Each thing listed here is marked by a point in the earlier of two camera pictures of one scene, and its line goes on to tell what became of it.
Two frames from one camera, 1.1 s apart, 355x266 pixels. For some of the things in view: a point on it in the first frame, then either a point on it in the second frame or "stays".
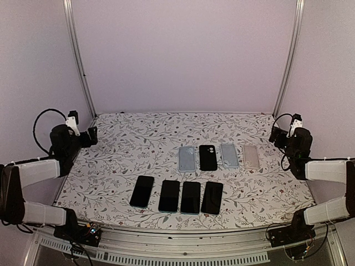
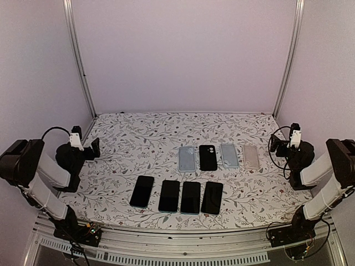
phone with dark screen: [190, 200] stays
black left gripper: [88, 142] to [91, 155]
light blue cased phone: [141, 194] stays
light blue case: [229, 155] stays
